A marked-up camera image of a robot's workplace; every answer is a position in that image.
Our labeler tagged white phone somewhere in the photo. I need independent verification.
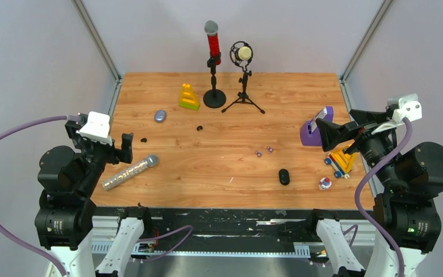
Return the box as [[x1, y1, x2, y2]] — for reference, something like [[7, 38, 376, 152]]
[[309, 107, 328, 133]]

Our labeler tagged red microphone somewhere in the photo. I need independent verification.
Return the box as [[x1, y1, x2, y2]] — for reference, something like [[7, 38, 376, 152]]
[[204, 20, 221, 65]]

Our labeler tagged black round-base mic stand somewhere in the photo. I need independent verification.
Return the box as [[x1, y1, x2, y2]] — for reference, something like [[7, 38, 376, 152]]
[[203, 53, 226, 108]]

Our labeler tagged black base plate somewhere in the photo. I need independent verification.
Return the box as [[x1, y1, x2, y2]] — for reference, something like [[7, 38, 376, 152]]
[[93, 207, 375, 255]]

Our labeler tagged yellow toy vehicle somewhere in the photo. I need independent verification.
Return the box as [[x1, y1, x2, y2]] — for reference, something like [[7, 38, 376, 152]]
[[324, 144, 358, 179]]

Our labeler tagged silver glitter microphone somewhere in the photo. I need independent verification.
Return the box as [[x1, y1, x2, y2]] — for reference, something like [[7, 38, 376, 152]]
[[102, 154, 159, 191]]

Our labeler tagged black earbud charging case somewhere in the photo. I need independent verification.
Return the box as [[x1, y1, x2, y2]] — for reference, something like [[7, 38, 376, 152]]
[[278, 169, 290, 186]]

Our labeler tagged lavender earbud charging case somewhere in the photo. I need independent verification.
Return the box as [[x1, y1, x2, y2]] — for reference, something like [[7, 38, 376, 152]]
[[154, 110, 167, 123]]

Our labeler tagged cream condenser microphone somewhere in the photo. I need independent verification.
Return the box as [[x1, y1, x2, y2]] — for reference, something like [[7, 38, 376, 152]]
[[229, 41, 254, 71]]

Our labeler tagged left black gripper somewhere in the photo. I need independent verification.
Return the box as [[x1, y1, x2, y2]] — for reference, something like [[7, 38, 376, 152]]
[[66, 119, 133, 193]]

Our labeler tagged small red white toy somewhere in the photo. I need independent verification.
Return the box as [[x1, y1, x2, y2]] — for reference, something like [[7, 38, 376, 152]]
[[318, 177, 332, 190]]

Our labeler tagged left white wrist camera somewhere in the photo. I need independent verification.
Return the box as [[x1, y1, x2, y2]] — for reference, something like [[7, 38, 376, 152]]
[[78, 111, 113, 146]]

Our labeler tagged white cable duct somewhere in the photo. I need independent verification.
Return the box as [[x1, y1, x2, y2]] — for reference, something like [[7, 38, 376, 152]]
[[91, 239, 311, 259]]

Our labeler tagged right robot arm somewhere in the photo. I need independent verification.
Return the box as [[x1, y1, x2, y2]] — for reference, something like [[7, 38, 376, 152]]
[[316, 108, 443, 276]]

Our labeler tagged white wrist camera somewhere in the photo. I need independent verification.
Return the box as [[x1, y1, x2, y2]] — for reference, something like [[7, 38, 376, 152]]
[[78, 111, 113, 146], [372, 93, 422, 134]]

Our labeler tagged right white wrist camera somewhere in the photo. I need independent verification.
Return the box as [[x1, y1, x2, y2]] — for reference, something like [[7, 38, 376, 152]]
[[372, 93, 422, 134]]

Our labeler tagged black tripod mic stand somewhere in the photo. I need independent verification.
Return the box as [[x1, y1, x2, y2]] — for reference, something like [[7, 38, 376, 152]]
[[221, 66, 265, 114]]

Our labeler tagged yellow green toy block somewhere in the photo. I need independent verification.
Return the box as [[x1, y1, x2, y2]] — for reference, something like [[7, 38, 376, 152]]
[[179, 83, 200, 111]]

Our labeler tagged purple phone stand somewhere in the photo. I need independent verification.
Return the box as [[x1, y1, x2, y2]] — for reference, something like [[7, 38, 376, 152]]
[[299, 106, 334, 147]]

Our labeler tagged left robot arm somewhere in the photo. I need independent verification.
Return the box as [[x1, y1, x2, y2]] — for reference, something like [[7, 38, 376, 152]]
[[35, 119, 133, 276]]

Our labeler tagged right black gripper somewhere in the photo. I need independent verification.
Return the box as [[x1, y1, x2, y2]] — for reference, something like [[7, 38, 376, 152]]
[[315, 106, 404, 187]]

